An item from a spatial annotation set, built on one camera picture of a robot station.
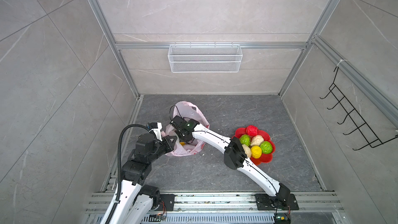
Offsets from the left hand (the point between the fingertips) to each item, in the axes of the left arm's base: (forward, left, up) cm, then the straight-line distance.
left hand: (177, 134), depth 72 cm
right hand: (+10, +2, -23) cm, 25 cm away
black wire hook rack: (-12, -78, +11) cm, 79 cm away
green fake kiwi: (+4, -38, -16) cm, 41 cm away
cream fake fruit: (+4, -45, -18) cm, 48 cm away
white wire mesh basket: (+52, -16, +7) cm, 55 cm away
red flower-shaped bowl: (-5, -47, -21) cm, 52 cm away
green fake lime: (-1, -48, -16) cm, 51 cm away
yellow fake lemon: (-3, -42, -16) cm, 45 cm away
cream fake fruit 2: (-2, -37, -16) cm, 41 cm away
